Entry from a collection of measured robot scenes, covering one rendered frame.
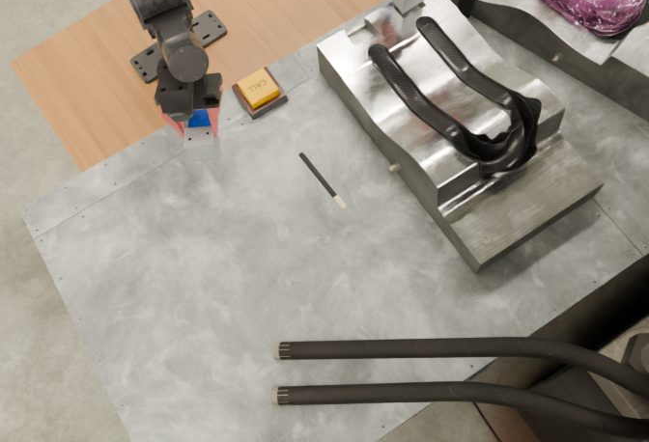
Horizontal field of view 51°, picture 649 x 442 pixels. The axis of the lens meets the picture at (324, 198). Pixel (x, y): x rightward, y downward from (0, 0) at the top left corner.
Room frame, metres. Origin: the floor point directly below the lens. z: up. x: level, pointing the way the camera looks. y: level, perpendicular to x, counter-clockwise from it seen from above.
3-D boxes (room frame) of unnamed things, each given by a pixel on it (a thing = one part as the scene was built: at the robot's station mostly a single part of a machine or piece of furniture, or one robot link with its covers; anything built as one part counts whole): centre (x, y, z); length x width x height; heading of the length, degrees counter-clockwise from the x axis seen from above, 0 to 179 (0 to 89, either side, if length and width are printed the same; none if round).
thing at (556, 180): (0.57, -0.25, 0.87); 0.50 x 0.26 x 0.14; 23
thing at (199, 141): (0.61, 0.18, 0.93); 0.13 x 0.05 x 0.05; 175
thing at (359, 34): (0.76, -0.12, 0.87); 0.05 x 0.05 x 0.04; 23
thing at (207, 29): (0.86, 0.24, 0.84); 0.20 x 0.07 x 0.08; 117
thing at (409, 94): (0.58, -0.26, 0.92); 0.35 x 0.16 x 0.09; 23
